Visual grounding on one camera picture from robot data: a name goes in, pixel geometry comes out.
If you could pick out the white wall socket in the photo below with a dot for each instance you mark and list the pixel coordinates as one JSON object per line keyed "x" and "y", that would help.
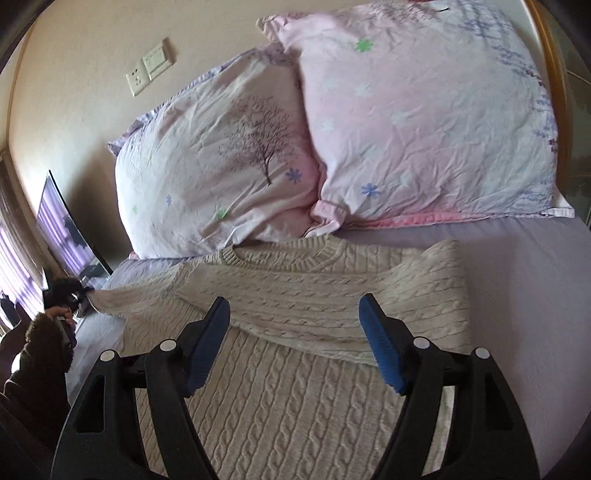
{"x": 137, "y": 78}

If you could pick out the flat screen television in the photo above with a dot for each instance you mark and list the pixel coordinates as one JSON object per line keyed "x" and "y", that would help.
{"x": 65, "y": 240}

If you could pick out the pink floral pillow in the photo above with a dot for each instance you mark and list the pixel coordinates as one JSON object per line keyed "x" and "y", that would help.
{"x": 422, "y": 112}

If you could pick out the cream cable-knit sweater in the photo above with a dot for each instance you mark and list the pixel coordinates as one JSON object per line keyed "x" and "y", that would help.
{"x": 295, "y": 392}

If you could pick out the pillow with tree print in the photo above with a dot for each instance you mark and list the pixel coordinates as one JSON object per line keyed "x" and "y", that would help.
{"x": 226, "y": 160}

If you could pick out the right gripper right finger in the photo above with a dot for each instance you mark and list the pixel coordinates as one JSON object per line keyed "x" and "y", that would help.
{"x": 488, "y": 436}

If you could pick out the left hand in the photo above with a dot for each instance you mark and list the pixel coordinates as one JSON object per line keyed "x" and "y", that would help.
{"x": 62, "y": 313}

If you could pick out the dark fur-cuffed sleeve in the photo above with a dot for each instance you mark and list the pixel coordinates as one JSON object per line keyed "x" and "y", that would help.
{"x": 34, "y": 403}

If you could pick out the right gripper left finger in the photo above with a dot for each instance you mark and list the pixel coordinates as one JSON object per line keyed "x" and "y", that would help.
{"x": 101, "y": 438}

